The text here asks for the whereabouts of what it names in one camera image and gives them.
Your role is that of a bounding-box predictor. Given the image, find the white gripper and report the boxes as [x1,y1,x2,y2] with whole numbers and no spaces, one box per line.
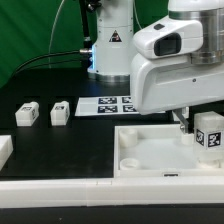
[130,54,224,134]

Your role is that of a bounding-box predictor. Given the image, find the white square tabletop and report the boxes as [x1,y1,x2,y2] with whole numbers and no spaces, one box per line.
[114,124,224,178]

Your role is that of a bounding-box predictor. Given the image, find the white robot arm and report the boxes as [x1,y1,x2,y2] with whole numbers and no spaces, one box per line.
[86,0,224,114]

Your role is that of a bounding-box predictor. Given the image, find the white sheet with markers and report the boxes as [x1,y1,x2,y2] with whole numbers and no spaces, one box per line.
[75,96,137,116]

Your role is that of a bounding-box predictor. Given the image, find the white U-shaped obstacle fence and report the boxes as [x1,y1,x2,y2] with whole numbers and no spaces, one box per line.
[0,133,224,210]

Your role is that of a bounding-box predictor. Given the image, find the green backdrop curtain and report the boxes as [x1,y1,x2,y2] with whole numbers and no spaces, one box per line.
[0,0,224,89]

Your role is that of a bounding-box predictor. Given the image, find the black cable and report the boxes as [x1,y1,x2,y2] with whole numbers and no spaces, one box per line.
[13,49,94,76]

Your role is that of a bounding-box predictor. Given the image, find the grey thin cable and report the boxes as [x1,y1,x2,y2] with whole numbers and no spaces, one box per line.
[48,0,67,69]

